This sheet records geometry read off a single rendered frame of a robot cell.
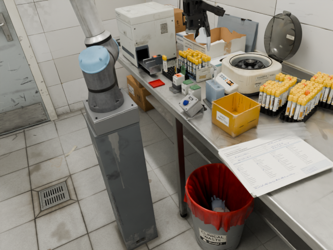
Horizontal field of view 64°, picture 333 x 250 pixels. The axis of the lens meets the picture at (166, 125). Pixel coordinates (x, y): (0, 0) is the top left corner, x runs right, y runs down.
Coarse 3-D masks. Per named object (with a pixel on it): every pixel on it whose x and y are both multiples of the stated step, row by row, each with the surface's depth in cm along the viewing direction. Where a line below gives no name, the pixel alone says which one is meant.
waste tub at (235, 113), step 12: (228, 96) 109; (240, 96) 109; (216, 108) 105; (228, 108) 113; (240, 108) 112; (252, 108) 100; (216, 120) 108; (228, 120) 101; (240, 120) 99; (252, 120) 103; (228, 132) 103; (240, 132) 103
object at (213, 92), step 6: (210, 84) 118; (216, 84) 117; (210, 90) 119; (216, 90) 113; (222, 90) 114; (210, 96) 120; (216, 96) 115; (222, 96) 116; (210, 102) 122; (210, 108) 120
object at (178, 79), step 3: (174, 75) 133; (177, 75) 133; (180, 75) 133; (183, 75) 132; (174, 78) 133; (177, 78) 132; (180, 78) 132; (183, 78) 133; (174, 81) 134; (177, 81) 132; (180, 81) 133; (177, 84) 133
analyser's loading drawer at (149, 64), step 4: (140, 60) 163; (144, 60) 155; (148, 60) 156; (144, 64) 155; (148, 64) 152; (152, 64) 154; (148, 68) 152; (152, 68) 149; (156, 68) 150; (160, 68) 151; (152, 72) 150; (156, 72) 151
